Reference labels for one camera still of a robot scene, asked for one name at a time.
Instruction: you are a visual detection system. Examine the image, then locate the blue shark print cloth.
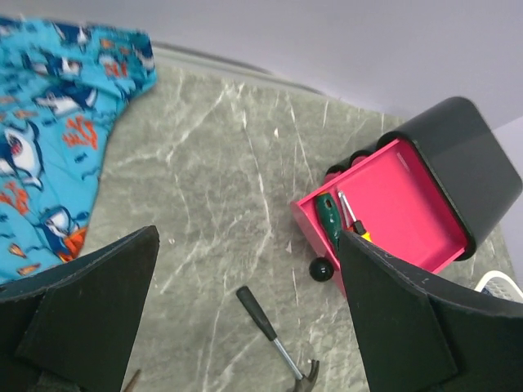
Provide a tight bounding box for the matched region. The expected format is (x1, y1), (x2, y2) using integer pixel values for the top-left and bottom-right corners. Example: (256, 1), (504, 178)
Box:
(1, 16), (157, 283)

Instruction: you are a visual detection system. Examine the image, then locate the pink top drawer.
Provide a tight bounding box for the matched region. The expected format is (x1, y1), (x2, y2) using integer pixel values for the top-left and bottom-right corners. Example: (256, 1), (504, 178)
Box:
(291, 140), (467, 287)

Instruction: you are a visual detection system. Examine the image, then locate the black handle claw hammer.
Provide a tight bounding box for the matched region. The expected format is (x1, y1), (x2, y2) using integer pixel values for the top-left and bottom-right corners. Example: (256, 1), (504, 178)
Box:
(236, 286), (320, 392)

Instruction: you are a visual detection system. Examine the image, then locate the green handle screwdriver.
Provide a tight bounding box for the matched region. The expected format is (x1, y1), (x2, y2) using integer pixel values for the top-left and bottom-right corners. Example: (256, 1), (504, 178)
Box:
(315, 192), (342, 256)

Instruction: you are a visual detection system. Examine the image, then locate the white perforated basket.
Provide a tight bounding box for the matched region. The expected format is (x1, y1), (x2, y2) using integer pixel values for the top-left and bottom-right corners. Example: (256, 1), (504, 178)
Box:
(475, 270), (523, 303)

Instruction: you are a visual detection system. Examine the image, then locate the yellow handle screwdriver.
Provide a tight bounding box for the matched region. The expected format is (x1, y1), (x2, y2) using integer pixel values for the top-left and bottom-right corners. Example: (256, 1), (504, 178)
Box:
(337, 190), (372, 242)

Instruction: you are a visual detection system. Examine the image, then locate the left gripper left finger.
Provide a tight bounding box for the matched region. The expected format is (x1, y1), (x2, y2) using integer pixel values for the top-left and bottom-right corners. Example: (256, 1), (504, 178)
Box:
(1, 225), (159, 391)

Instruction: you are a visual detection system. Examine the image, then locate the black drawer cabinet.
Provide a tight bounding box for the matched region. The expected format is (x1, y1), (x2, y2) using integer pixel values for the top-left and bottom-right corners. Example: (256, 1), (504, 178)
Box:
(324, 96), (522, 261)

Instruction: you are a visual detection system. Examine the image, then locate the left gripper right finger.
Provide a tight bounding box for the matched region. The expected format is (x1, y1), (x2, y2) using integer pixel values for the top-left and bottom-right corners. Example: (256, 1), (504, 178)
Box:
(338, 232), (522, 391)

